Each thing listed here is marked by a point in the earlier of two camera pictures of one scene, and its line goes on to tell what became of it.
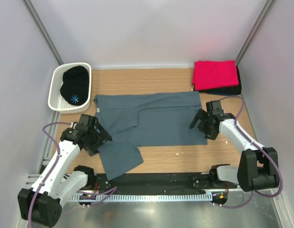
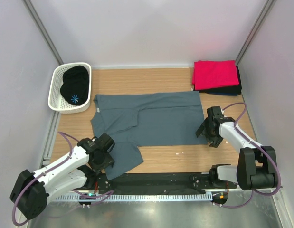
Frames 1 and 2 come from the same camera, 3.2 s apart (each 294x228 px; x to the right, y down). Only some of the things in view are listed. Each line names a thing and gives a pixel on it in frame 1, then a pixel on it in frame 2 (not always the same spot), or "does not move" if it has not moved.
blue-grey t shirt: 131,120 does not move
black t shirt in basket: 75,88 does not move
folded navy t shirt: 235,94 does not move
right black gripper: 210,134 to 215,141
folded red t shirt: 213,74 does not move
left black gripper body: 96,140 to 104,160
